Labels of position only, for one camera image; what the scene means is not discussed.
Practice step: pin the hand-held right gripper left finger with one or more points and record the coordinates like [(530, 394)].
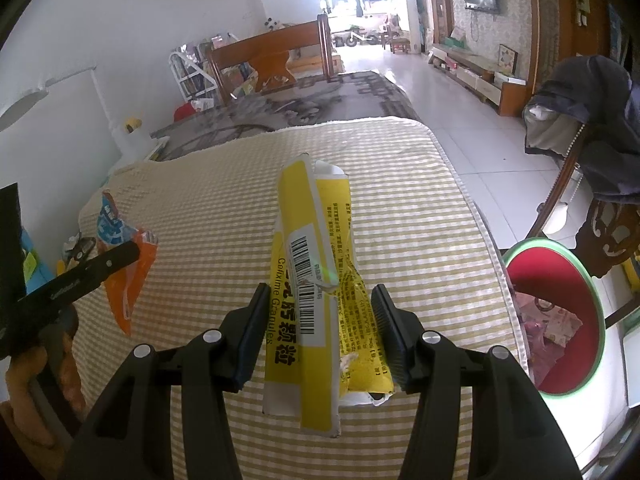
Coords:
[(250, 340)]

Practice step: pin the wooden television cabinet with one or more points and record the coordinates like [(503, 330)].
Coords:
[(485, 82)]

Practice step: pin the small wooden chair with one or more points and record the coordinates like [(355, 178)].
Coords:
[(397, 37)]

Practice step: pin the dark blue jacket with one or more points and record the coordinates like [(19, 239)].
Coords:
[(600, 110)]

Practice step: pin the orange snack packet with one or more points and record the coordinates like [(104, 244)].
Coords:
[(125, 280)]

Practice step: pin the white desk lamp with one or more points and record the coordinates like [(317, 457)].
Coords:
[(131, 146)]

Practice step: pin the white balance bike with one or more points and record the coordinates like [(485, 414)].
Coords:
[(362, 39)]

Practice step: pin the white book rack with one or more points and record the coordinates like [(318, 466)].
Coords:
[(190, 77)]

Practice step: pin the purple pink wrapper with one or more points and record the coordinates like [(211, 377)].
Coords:
[(530, 350)]

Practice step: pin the red cloth bag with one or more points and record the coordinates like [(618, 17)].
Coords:
[(184, 113)]

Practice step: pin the colourful printed bag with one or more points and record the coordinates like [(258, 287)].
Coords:
[(244, 80)]

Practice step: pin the crushed yellow carton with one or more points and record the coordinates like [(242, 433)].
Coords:
[(310, 240)]

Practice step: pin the red basin with green rim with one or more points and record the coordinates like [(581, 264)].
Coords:
[(575, 280)]

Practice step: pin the framed geometric picture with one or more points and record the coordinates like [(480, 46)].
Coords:
[(506, 59)]

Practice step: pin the white hanging pouch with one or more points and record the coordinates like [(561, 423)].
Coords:
[(556, 216)]

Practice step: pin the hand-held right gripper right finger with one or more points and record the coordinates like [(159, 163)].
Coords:
[(392, 340)]

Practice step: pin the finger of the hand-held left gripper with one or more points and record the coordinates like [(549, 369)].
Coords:
[(80, 249), (85, 277)]

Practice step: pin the plain wooden chair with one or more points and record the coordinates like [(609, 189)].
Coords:
[(260, 52)]

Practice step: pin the carved dark wooden chair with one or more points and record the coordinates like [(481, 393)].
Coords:
[(610, 240)]

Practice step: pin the person's left hand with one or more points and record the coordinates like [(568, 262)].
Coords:
[(22, 380)]

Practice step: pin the panda plush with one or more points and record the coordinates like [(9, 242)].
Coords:
[(272, 24)]

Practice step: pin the grey patterned tablecloth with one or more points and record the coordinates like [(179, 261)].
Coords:
[(325, 100)]

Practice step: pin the pink white printed wrapper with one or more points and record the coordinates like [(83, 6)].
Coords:
[(562, 327)]

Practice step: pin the green tissue box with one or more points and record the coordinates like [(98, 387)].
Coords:
[(458, 36)]

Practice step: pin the small yellow toy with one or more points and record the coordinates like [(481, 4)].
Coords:
[(133, 124)]

